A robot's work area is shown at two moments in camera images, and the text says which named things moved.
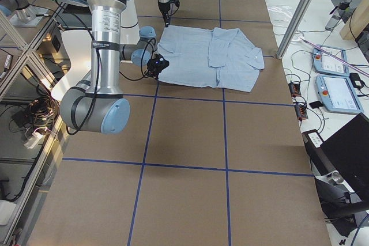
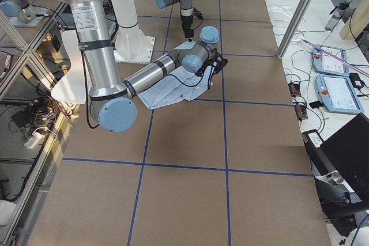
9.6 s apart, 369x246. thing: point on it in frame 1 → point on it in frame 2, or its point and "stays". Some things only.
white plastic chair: (79, 43) stays
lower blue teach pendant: (337, 94) stays
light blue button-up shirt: (222, 57) → (178, 86)
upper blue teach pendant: (325, 63) stays
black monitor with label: (346, 152) stays
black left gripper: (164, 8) → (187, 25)
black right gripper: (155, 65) → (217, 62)
